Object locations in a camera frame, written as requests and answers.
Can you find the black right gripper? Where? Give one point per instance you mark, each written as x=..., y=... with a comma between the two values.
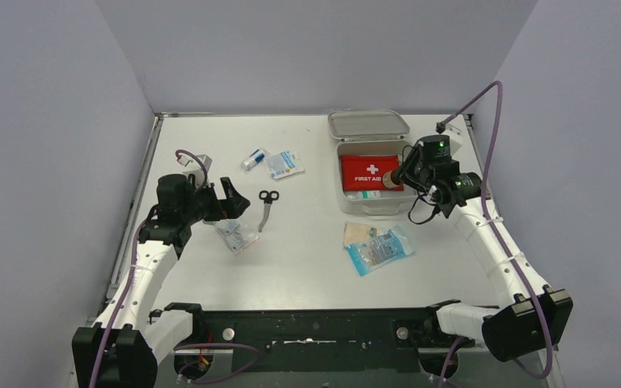
x=407, y=174

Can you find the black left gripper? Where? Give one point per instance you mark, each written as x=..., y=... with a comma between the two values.
x=221, y=198

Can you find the small white blue tube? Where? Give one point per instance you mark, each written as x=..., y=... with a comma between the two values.
x=253, y=159

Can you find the white plastic bottle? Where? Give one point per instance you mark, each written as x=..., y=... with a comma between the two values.
x=364, y=195

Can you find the red first aid pouch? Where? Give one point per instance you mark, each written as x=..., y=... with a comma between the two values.
x=364, y=172

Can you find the brown bottle orange cap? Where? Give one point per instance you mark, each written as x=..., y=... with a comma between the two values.
x=391, y=182

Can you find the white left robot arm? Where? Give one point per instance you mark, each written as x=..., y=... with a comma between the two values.
x=117, y=349

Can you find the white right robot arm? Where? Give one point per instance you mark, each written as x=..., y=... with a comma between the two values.
x=529, y=314

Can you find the clear bag of wipes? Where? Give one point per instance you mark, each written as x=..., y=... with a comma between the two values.
x=236, y=234

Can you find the white blue label packet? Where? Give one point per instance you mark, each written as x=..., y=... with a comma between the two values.
x=284, y=164

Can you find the grey open storage box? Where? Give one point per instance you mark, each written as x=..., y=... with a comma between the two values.
x=369, y=144

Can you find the blue mask packet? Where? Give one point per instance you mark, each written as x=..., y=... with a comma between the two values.
x=377, y=251

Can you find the beige gauze packet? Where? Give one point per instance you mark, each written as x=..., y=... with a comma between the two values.
x=355, y=232

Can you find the black handled scissors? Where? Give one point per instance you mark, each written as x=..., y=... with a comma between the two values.
x=268, y=197

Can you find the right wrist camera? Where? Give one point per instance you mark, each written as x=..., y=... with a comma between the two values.
x=448, y=129

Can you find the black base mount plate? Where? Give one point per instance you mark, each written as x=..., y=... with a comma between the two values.
x=403, y=340

